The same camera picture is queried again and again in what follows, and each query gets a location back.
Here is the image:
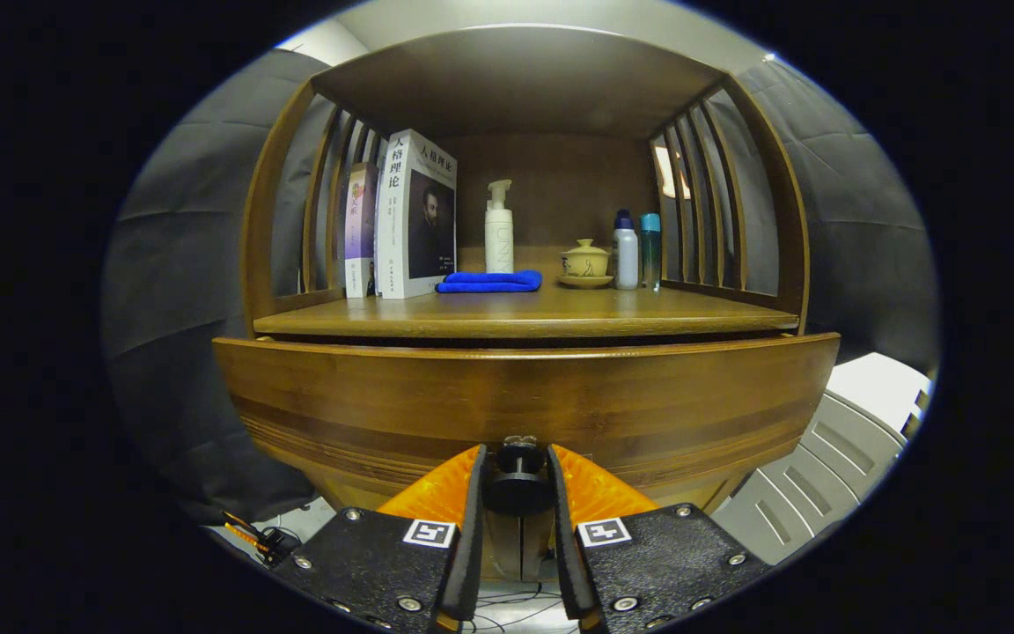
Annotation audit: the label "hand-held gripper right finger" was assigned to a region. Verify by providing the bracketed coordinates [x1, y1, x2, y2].
[546, 444, 772, 634]

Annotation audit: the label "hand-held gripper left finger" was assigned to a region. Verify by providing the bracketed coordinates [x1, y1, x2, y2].
[269, 444, 488, 634]

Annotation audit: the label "black drawer knob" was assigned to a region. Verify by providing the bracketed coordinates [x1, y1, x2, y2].
[482, 435, 555, 517]

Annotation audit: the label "brown wooden drawer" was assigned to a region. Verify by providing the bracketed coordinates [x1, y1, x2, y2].
[212, 333, 841, 529]

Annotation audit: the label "wooden cabinet door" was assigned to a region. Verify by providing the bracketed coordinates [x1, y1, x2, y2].
[482, 513, 523, 582]
[522, 513, 558, 582]

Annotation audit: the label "wooden countertop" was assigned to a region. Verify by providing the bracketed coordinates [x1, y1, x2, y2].
[253, 264, 800, 340]

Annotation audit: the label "white plastic drawer unit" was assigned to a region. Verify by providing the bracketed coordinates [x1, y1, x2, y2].
[709, 352, 932, 564]

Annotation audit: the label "brown wooden cabinet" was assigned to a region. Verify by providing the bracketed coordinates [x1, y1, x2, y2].
[239, 25, 812, 582]

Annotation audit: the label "orange and black tool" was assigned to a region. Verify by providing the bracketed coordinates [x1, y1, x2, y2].
[223, 511, 297, 569]

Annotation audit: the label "blue folded cloth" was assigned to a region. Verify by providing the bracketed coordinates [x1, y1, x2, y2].
[435, 269, 543, 294]

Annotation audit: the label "beige lidded teacup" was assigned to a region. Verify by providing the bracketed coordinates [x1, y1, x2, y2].
[558, 239, 614, 290]

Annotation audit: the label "white bottle with blue cap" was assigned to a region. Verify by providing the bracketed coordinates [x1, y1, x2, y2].
[614, 209, 640, 291]

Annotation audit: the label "teal bottle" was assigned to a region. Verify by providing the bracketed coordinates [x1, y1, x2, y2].
[641, 213, 662, 291]

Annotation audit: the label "white pump bottle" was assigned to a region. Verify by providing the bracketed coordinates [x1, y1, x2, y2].
[484, 180, 515, 274]

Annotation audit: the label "white portrait book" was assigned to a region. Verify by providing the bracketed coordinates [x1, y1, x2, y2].
[375, 129, 458, 300]

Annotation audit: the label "purple book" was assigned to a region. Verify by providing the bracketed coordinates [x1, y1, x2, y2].
[344, 162, 380, 299]

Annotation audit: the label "black floor cables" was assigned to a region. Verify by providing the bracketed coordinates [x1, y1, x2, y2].
[463, 581, 578, 634]

